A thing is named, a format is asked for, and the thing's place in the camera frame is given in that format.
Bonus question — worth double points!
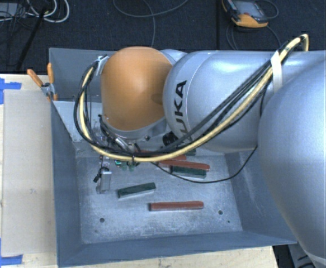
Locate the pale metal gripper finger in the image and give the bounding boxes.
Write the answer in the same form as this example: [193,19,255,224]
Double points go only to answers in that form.
[102,169,113,193]
[95,172,104,194]

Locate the red-brown flat block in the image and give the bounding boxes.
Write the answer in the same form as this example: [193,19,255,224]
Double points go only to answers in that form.
[148,200,205,212]
[139,149,187,162]
[158,160,211,173]

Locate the grey metal bin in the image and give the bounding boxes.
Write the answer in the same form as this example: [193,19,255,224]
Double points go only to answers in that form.
[48,47,298,267]

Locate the pale flat board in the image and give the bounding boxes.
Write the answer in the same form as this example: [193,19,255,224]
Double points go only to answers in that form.
[0,89,58,258]

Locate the black cylinder on white bracket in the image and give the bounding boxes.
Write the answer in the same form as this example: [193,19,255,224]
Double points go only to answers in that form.
[144,130,180,151]

